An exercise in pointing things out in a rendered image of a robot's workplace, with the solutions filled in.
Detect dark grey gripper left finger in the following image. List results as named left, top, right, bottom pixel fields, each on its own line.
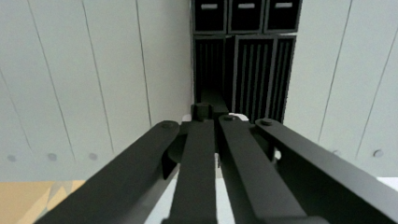
left=33, top=86, right=220, bottom=224

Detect tan wooden board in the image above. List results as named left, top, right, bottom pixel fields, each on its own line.
left=0, top=181, right=55, bottom=224

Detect white server rack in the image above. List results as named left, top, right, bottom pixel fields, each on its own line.
left=0, top=0, right=398, bottom=182

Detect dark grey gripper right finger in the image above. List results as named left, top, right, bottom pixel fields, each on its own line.
left=209, top=86, right=398, bottom=224

